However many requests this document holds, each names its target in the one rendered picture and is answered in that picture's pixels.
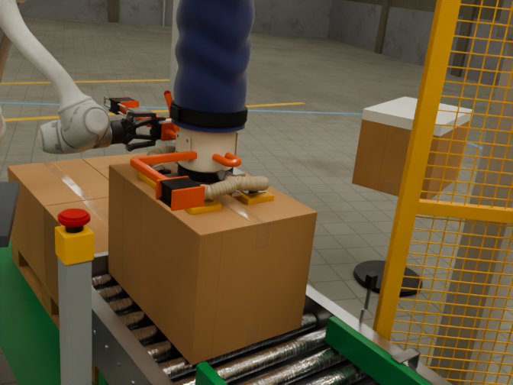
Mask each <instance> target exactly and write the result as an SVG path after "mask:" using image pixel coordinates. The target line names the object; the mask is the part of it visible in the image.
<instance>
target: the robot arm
mask: <svg viewBox="0 0 513 385"><path fill-rule="evenodd" d="M26 1H27V0H0V84H1V81H2V76H3V72H4V69H5V64H6V61H7V58H8V52H9V50H10V46H11V43H13V44H14V45H15V46H16V48H17V49H18V50H19V51H20V52H21V53H22V54H23V55H24V56H25V57H26V58H27V59H28V60H29V61H30V62H31V63H32V64H33V65H34V66H35V67H36V68H37V69H38V70H39V71H40V72H41V73H42V74H43V75H44V76H45V77H46V78H47V79H48V80H49V82H50V83H51V84H52V86H53V87H54V89H55V90H56V93H57V95H58V97H59V100H60V107H59V110H58V114H59V117H60V119H58V120H56V121H50V122H47V123H46V124H43V125H41V126H40V127H39V129H38V133H37V139H38V143H39V145H40V148H41V149H42V151H43V152H46V153H49V154H75V153H80V152H83V151H86V150H90V149H96V148H103V147H109V146H110V144H124V145H125V149H126V150H128V151H130V152H131V151H132V150H134V149H138V148H143V147H152V146H155V145H156V141H157V140H159V139H157V138H155V137H154V136H152V135H148V134H137V133H136V129H137V128H139V127H141V126H144V125H148V124H152V123H154V122H158V123H160V124H162V123H170V122H171V120H172V119H171V118H168V119H166V118H165V117H163V116H161V117H157V116H156V113H154V112H130V111H128V110H126V111H125V113H126V115H125V117H124V118H122V119H121V120H115V121H110V118H109V115H108V113H107V112H106V110H104V109H103V107H101V106H100V105H98V104H97V103H96V102H95V101H94V100H93V98H92V97H91V96H87V95H85V94H83V93H82V92H81V91H80V90H79V88H78V87H77V85H76V84H75V83H74V81H73V80H72V78H71V77H70V75H69V74H68V73H67V71H65V70H64V68H63V67H62V66H61V65H60V64H59V63H58V62H57V61H56V60H55V58H54V57H53V56H52V55H51V54H50V53H49V52H48V51H47V50H46V48H45V47H44V46H43V45H42V44H41V43H40V42H39V41H38V40H37V38H36V37H35V36H34V35H33V34H32V33H31V32H30V31H29V29H28V28H27V26H26V24H25V23H24V21H23V19H22V17H21V14H20V9H21V4H22V3H24V2H26ZM133 117H151V118H146V119H143V120H140V121H133V122H131V121H129V120H128V119H129V118H133ZM5 131H6V123H5V119H4V117H3V115H2V108H1V106H0V141H1V140H2V138H3V137H4V135H5ZM133 139H144V140H150V141H145V142H139V143H134V144H129V142H131V141H132V140H133Z"/></svg>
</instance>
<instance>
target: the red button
mask: <svg viewBox="0 0 513 385"><path fill-rule="evenodd" d="M57 218H58V222H59V223H60V224H61V225H63V226H65V230H66V231H67V232H69V233H79V232H81V231H82V230H83V226H84V225H86V224H87V223H89V222H90V214H89V213H88V212H87V211H86V210H84V209H65V210H63V211H62V212H61V213H60V214H59V215H58V216H57Z"/></svg>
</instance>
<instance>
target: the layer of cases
mask: <svg viewBox="0 0 513 385"><path fill-rule="evenodd" d="M147 153H148V152H146V153H138V154H123V155H115V156H107V157H93V158H84V159H76V160H61V161H54V162H46V163H30V164H22V165H14V166H8V181H9V182H20V194H19V197H18V204H17V208H16V212H15V219H14V223H13V226H12V230H11V236H12V237H13V239H14V240H15V241H16V243H17V244H18V246H19V247H20V249H21V250H22V251H23V252H24V254H25V256H26V257H27V259H28V260H29V261H30V262H31V264H32V265H33V267H34V269H35V270H36V271H37V272H38V274H39V275H40V277H41V278H42V280H43V281H44V282H45V284H46V285H47V287H48V288H49V289H50V291H51V293H52V294H53V295H54V296H55V298H56V299H57V301H58V302H59V288H58V256H57V255H56V251H55V227H58V226H62V225H61V224H60V223H59V222H58V218H57V216H58V215H59V214H60V213H61V212H62V211H63V210H65V209H84V210H86V211H87V212H88V213H89V214H90V222H89V223H87V224H86V226H87V227H88V228H89V229H90V230H91V231H92V232H93V233H94V254H97V253H101V252H105V251H108V171H109V165H114V164H122V163H130V162H131V158H133V157H140V156H146V155H147Z"/></svg>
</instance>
